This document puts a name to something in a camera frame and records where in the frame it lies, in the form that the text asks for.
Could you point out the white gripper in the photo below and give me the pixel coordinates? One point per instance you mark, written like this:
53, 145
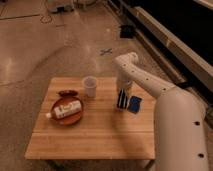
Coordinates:
124, 90

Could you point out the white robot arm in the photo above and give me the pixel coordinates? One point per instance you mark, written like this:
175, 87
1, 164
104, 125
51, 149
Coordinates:
179, 134

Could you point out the translucent plastic cup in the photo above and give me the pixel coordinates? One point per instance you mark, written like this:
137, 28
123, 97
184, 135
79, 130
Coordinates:
90, 85

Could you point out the wooden table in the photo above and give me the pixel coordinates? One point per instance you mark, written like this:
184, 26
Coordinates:
104, 132

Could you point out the white plastic bottle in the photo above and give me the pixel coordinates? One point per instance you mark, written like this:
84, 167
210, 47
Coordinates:
63, 111

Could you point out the small brown snack packet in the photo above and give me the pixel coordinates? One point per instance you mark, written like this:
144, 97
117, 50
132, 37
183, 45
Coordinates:
64, 93

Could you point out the black box on floor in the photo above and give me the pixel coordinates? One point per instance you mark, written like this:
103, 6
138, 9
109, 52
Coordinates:
127, 31

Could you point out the white equipment base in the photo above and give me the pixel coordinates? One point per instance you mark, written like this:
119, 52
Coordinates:
55, 6

